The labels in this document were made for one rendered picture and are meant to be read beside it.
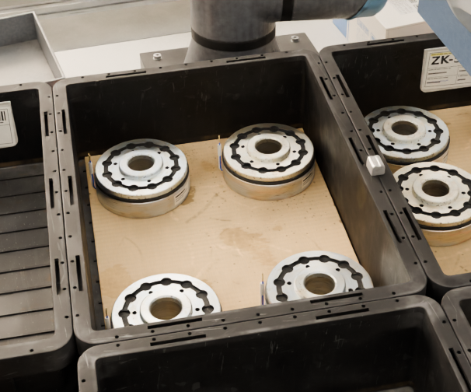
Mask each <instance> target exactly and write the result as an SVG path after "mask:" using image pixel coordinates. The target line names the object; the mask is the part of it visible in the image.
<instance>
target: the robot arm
mask: <svg viewBox="0 0 471 392"><path fill-rule="evenodd" d="M387 1H388V0H190V23H191V41H190V45H189V47H188V51H187V55H186V57H185V60H184V63H191V62H197V61H209V60H215V59H222V58H234V57H241V56H247V55H254V54H266V53H273V52H279V51H280V48H279V46H278V43H277V39H276V22H285V21H303V20H321V19H344V20H352V19H355V18H361V17H370V16H374V15H376V14H377V13H379V12H380V11H381V10H382V9H383V8H384V6H385V5H386V3H387ZM447 2H448V4H449V7H450V8H451V10H452V12H453V13H454V15H455V16H456V18H457V19H458V20H459V22H460V23H461V24H462V25H463V26H464V27H465V28H466V29H467V30H468V31H469V32H470V33H471V0H447Z"/></svg>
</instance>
